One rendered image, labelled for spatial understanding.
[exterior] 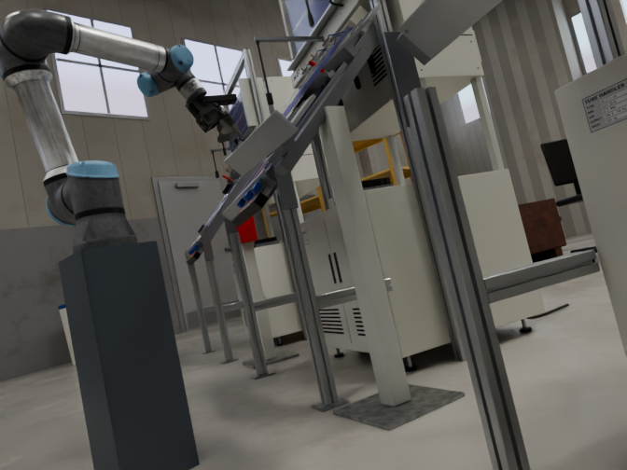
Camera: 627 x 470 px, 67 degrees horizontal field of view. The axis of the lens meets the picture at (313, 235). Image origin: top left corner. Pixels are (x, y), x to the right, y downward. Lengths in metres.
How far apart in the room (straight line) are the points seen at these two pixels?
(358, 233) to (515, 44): 10.68
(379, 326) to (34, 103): 1.07
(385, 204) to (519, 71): 10.13
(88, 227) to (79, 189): 0.09
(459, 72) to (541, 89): 9.42
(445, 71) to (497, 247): 0.69
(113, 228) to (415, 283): 0.95
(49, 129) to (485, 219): 1.43
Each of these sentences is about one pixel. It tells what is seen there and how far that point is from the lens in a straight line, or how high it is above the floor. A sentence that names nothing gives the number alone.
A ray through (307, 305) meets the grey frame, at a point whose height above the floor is 0.30.
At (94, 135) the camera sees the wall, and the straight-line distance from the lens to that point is 6.85.
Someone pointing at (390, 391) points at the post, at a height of 0.05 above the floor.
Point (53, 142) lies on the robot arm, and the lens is 1.43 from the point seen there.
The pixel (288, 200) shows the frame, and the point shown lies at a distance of 1.41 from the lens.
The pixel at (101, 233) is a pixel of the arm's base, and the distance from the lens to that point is 1.21.
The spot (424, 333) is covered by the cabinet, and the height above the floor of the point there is 0.12.
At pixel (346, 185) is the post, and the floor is 0.60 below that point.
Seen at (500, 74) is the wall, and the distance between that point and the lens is 11.78.
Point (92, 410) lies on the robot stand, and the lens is 1.27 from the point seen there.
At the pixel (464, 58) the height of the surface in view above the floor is 1.07.
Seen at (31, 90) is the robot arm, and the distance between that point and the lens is 1.47.
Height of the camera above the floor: 0.38
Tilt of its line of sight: 5 degrees up
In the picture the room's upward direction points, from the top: 12 degrees counter-clockwise
